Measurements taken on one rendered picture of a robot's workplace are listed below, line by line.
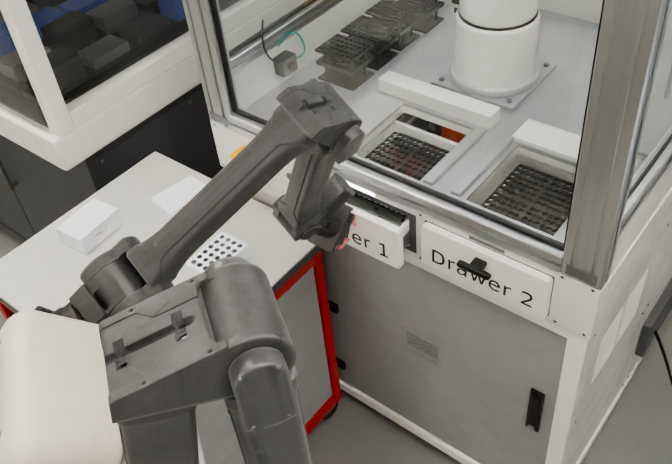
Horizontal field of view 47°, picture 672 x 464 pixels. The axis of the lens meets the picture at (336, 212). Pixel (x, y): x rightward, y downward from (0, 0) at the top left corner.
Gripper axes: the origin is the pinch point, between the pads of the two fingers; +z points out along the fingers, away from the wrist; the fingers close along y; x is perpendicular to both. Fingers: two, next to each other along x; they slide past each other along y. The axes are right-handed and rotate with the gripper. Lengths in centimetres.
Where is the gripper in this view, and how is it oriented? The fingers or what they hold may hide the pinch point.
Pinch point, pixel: (348, 230)
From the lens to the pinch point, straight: 164.6
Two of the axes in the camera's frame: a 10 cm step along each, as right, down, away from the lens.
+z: 4.7, 1.7, 8.7
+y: 4.0, -9.1, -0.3
